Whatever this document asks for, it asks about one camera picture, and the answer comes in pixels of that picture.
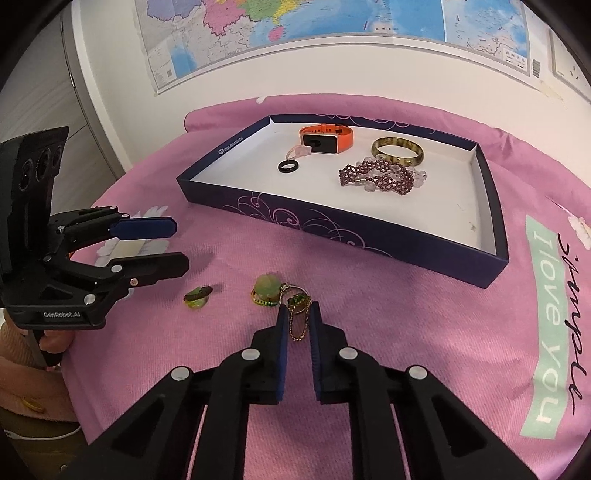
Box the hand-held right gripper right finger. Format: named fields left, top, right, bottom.
left=308, top=301, right=532, bottom=480

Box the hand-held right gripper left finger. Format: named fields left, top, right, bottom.
left=60, top=302, right=289, bottom=480

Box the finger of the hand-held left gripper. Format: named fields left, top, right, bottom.
left=50, top=207, right=177, bottom=252
left=46, top=251, right=190, bottom=303

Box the green pendant with black cord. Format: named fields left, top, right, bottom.
left=183, top=285, right=214, bottom=311

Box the green gem gold chain keyring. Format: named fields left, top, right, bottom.
left=279, top=284, right=311, bottom=343

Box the green bead with gold ring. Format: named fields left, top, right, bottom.
left=250, top=274, right=282, bottom=308

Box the pink ring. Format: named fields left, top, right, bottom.
left=284, top=144, right=319, bottom=162

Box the purple beaded bracelet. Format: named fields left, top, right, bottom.
left=339, top=159, right=415, bottom=195

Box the dark blue cardboard box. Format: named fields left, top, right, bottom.
left=177, top=114, right=510, bottom=290

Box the orange smartwatch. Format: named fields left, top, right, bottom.
left=298, top=124, right=355, bottom=154

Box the amber bangle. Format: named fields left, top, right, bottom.
left=371, top=137, right=424, bottom=168

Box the person's left forearm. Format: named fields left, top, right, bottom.
left=0, top=318, right=88, bottom=444

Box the person's left hand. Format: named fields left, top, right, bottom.
left=39, top=329, right=77, bottom=366

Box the grey cabinet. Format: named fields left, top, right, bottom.
left=28, top=4, right=126, bottom=222

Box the white cable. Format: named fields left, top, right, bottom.
left=2, top=425, right=85, bottom=440

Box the wall map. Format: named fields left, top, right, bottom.
left=134, top=0, right=543, bottom=96

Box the white wall outlet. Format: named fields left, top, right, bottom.
left=549, top=28, right=589, bottom=100

